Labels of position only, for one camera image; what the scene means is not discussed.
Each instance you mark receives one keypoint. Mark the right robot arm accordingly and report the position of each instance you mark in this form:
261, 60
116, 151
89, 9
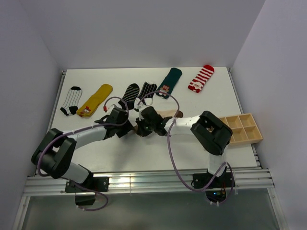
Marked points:
209, 130

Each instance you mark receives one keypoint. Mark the black horizontal-striped ankle sock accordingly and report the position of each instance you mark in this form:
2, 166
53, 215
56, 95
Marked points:
129, 96

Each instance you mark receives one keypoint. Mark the black vertical-striped ankle sock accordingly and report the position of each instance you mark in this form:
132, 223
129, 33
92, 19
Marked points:
147, 88

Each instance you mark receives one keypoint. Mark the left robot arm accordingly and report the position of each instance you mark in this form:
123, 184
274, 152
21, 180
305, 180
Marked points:
54, 153

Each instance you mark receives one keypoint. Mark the cream and brown sock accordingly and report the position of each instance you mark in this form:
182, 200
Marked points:
169, 114

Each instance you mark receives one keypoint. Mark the white black vertical-striped sock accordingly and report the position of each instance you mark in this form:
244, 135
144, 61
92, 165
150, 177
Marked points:
70, 105

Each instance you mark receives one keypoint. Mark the aluminium table frame rail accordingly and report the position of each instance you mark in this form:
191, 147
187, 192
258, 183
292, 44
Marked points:
144, 182

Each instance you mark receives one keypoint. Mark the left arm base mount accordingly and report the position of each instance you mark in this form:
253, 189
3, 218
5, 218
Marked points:
88, 192

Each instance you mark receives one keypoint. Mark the dark green reindeer sock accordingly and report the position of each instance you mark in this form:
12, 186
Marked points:
169, 82

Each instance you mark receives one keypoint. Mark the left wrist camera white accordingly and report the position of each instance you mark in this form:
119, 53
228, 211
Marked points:
109, 109

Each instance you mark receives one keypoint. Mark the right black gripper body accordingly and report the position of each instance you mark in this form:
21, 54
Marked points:
146, 129

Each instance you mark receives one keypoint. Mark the mustard yellow sock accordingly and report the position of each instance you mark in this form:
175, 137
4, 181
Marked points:
91, 105

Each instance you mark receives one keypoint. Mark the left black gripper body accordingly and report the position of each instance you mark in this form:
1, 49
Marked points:
123, 129

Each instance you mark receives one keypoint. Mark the wooden compartment tray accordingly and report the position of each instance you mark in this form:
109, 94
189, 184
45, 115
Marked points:
245, 129

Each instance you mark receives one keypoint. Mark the red white striped santa sock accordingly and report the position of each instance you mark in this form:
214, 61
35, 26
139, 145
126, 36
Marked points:
198, 82

